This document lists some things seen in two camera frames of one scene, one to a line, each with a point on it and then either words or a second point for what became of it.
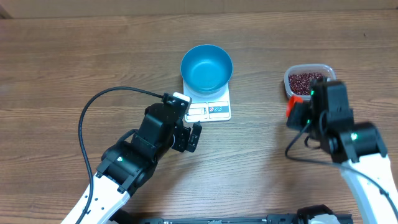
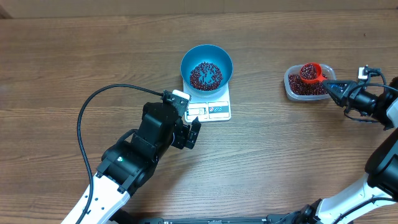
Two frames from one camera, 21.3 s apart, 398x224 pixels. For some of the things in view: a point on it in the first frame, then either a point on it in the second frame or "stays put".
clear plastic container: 297,78 stays put
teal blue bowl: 206,69 stays put
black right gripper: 300,110 to 350,93
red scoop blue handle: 293,100 to 311,73
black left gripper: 182,143 stays put
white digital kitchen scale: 208,107 stays put
